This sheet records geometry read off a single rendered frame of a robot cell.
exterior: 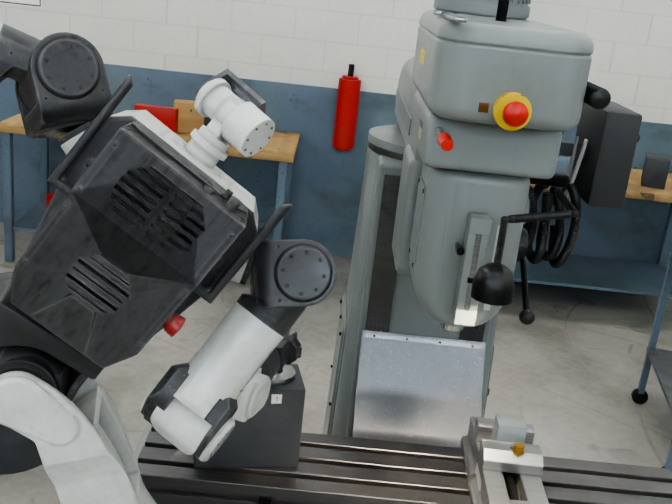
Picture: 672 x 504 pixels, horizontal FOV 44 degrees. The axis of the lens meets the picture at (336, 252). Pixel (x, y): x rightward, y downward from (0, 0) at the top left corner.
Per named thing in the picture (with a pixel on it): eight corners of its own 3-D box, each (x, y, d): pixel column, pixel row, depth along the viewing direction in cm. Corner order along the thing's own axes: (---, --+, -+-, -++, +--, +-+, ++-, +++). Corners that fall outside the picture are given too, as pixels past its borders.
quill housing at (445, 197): (512, 337, 162) (542, 176, 152) (407, 326, 162) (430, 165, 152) (496, 300, 180) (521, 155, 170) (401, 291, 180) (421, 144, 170)
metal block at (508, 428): (522, 453, 178) (527, 428, 176) (494, 450, 178) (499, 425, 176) (518, 440, 183) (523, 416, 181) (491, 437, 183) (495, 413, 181)
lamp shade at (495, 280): (489, 307, 140) (496, 273, 138) (461, 292, 145) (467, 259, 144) (521, 302, 144) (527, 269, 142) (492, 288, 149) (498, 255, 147)
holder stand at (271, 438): (298, 467, 179) (306, 384, 172) (193, 469, 174) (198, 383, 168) (290, 437, 190) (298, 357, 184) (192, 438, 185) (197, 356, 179)
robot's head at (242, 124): (224, 163, 119) (263, 115, 118) (179, 120, 122) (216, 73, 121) (244, 172, 125) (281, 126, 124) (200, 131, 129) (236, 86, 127)
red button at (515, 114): (527, 129, 132) (531, 103, 130) (502, 126, 132) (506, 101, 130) (523, 125, 135) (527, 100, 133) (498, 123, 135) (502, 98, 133)
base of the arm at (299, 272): (321, 327, 119) (346, 251, 119) (234, 299, 117) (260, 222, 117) (308, 319, 134) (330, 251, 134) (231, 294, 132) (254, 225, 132)
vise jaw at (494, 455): (541, 476, 172) (545, 460, 171) (481, 469, 173) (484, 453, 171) (536, 461, 178) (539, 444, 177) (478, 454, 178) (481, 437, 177)
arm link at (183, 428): (225, 434, 144) (179, 478, 125) (179, 397, 145) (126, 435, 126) (258, 387, 141) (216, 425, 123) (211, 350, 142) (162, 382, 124)
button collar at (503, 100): (528, 132, 135) (535, 95, 133) (491, 128, 135) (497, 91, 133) (526, 130, 137) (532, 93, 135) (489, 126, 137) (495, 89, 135)
